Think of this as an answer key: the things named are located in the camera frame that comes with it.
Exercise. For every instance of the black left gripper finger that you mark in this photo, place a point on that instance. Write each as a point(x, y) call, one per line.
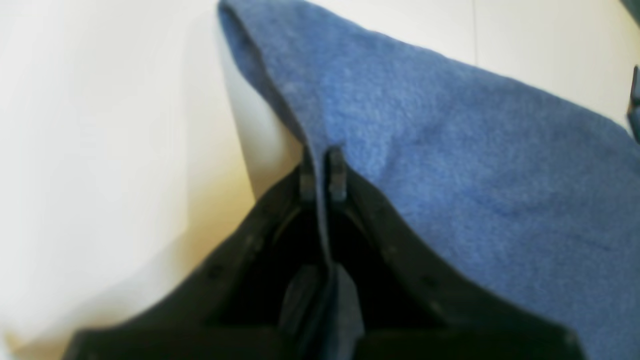
point(229, 307)

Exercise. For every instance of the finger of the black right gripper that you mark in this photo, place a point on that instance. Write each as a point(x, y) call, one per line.
point(414, 305)

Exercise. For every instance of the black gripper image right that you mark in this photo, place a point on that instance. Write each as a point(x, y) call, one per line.
point(633, 109)

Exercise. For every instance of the blue T-shirt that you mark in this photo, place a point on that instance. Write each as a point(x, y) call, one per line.
point(531, 196)

